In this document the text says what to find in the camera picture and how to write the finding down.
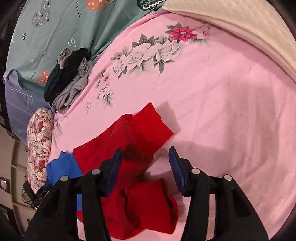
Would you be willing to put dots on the blue checked cloth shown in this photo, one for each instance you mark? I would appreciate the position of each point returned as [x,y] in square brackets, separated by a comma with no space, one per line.
[19,104]

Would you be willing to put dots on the black garment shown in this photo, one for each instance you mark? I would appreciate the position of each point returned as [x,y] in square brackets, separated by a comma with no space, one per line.
[64,71]

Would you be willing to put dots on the grey garment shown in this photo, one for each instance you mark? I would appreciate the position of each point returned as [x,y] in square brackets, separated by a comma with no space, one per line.
[76,88]

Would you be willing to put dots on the floral patterned pillow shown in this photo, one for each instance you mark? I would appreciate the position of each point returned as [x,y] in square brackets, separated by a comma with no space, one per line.
[39,148]

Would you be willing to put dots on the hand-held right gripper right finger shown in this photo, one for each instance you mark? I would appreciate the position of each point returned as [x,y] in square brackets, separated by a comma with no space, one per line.
[176,170]

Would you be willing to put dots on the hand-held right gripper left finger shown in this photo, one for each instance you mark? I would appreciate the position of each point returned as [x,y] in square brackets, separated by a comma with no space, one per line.
[114,172]

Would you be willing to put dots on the red pants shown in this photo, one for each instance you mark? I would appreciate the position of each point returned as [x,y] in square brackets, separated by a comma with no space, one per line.
[136,143]

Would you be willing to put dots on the teal printed blanket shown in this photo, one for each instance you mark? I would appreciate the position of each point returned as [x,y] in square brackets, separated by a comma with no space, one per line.
[57,30]

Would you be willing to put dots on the pink floral bed sheet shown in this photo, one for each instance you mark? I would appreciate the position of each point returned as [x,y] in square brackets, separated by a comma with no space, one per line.
[208,104]

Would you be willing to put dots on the blue garment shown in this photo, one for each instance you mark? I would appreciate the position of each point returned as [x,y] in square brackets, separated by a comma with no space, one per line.
[63,166]

